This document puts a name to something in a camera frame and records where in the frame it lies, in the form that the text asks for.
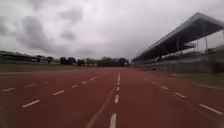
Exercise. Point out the row of trees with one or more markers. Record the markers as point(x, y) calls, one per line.
point(110, 62)

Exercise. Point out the red running track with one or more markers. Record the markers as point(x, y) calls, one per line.
point(66, 106)

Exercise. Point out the grass field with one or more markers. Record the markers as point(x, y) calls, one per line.
point(33, 67)

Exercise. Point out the roofed grandstand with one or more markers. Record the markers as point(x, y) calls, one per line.
point(186, 36)

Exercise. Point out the grass strip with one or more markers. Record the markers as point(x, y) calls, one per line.
point(200, 77)

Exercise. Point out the long low building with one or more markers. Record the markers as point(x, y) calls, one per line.
point(16, 57)

